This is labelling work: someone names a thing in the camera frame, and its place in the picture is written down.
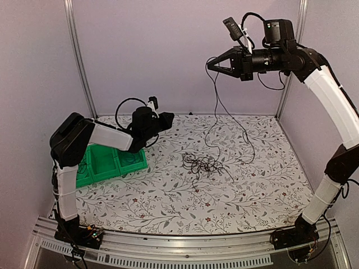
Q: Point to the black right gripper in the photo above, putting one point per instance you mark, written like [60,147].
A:
[242,61]

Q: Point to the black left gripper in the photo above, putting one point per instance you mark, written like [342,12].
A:
[167,123]

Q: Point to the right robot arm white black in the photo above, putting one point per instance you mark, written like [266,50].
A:
[282,53]

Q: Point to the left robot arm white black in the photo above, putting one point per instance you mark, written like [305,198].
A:
[71,140]

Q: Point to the green bin right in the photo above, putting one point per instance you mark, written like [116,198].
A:
[130,162]

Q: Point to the green bin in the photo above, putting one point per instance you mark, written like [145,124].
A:
[130,162]
[83,176]
[102,163]

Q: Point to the floral table mat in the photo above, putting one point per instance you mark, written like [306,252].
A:
[206,175]

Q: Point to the green bin middle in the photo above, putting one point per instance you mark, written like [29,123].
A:
[102,163]

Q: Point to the green bin left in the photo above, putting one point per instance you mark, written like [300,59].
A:
[83,176]

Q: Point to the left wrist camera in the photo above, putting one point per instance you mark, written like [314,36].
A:
[153,105]

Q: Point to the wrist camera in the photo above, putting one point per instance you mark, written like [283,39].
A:
[153,105]
[238,34]

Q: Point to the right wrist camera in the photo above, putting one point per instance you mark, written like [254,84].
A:
[238,34]

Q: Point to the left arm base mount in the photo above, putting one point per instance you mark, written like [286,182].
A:
[72,232]

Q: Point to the left aluminium corner post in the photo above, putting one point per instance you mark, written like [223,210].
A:
[74,38]

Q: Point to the front aluminium rail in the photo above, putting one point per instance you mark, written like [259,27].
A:
[130,250]

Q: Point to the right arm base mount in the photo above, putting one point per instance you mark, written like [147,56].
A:
[302,238]

